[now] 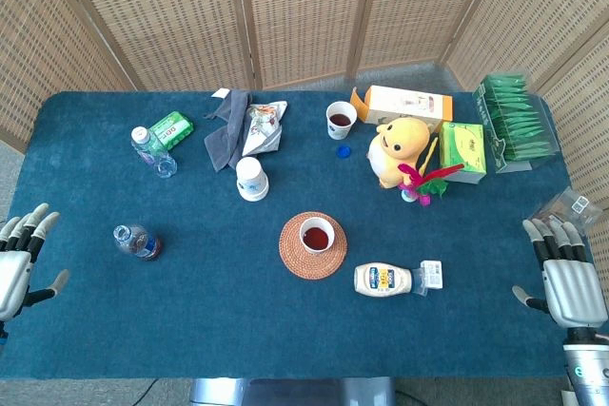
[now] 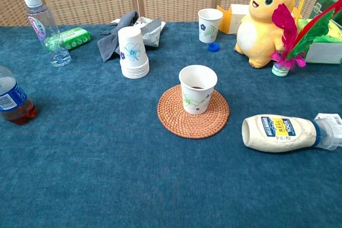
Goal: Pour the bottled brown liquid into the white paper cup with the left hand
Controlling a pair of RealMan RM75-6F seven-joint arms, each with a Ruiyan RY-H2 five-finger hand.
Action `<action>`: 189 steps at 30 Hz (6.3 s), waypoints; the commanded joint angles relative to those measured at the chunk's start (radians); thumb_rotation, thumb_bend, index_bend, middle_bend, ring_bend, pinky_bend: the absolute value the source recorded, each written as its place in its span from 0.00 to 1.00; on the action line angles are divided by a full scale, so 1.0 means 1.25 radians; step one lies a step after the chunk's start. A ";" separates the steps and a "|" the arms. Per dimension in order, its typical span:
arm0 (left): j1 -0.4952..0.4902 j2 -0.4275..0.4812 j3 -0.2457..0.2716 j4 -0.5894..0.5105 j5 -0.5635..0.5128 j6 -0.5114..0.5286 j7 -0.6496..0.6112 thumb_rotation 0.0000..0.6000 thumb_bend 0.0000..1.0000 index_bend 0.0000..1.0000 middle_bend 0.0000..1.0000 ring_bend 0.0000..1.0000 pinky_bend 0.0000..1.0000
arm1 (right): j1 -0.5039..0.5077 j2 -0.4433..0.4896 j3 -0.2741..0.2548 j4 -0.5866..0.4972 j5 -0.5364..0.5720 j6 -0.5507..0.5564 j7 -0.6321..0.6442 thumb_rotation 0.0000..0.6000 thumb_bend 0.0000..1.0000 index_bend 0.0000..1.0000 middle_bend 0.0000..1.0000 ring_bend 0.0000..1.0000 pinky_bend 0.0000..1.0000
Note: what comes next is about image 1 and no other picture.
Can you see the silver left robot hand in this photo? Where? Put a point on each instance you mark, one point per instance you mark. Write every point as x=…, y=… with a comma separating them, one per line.
x=14, y=273

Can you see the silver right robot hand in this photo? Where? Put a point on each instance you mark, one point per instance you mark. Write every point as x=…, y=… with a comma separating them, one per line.
x=575, y=287

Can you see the bottle of brown tea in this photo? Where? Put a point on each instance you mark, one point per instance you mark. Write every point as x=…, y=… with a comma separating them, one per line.
x=140, y=244

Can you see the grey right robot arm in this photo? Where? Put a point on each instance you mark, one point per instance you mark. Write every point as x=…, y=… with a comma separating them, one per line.
x=590, y=368

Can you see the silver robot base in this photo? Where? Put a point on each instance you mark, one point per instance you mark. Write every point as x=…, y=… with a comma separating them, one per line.
x=285, y=394

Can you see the clear water bottle white cap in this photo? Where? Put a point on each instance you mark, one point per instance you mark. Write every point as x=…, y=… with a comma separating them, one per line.
x=150, y=149

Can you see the white mayonnaise squeeze bottle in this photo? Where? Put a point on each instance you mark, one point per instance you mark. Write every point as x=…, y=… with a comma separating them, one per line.
x=380, y=278

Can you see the paper cup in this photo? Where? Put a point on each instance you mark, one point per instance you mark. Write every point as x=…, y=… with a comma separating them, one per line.
x=316, y=237
x=340, y=132

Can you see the blue bottle cap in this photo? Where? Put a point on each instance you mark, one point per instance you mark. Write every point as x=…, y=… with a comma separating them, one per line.
x=343, y=151

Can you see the clear plastic box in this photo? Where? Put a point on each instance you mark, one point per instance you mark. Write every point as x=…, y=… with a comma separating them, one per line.
x=571, y=206

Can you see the small white labelled box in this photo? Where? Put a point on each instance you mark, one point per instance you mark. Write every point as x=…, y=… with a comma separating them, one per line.
x=433, y=275

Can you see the box of green tea sachets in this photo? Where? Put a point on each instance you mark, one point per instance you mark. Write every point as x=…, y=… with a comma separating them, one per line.
x=518, y=130

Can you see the green tissue box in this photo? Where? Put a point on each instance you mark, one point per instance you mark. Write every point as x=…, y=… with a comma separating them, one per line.
x=461, y=149

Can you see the blue table cloth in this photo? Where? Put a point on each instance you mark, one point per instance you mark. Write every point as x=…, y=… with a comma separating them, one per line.
x=190, y=306

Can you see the colourful feather shuttlecock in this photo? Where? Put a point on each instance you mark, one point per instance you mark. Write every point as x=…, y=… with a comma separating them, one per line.
x=418, y=187

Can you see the green tissue pack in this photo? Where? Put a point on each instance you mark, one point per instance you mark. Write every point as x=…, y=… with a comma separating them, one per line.
x=173, y=128

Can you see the yellow plush toy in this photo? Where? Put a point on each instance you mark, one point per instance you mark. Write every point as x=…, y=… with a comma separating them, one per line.
x=399, y=149

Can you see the grey cloth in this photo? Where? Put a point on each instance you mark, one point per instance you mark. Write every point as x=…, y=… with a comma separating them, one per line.
x=228, y=140

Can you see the orange and white carton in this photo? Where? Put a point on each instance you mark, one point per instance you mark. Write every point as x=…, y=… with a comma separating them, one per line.
x=404, y=102

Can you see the stack of inverted paper cups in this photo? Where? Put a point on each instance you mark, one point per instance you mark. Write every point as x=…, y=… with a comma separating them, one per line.
x=252, y=180

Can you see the white paper scrap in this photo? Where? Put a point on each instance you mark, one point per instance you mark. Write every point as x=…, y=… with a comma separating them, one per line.
x=220, y=93

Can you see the round woven rattan coaster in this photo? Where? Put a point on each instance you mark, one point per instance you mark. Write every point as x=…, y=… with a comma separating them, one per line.
x=295, y=263

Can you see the crumpled white snack bag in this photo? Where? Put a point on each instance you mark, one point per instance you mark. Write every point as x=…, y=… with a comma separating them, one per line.
x=264, y=132

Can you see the woven bamboo folding screen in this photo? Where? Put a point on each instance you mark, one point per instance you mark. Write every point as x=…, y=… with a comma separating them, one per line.
x=304, y=6

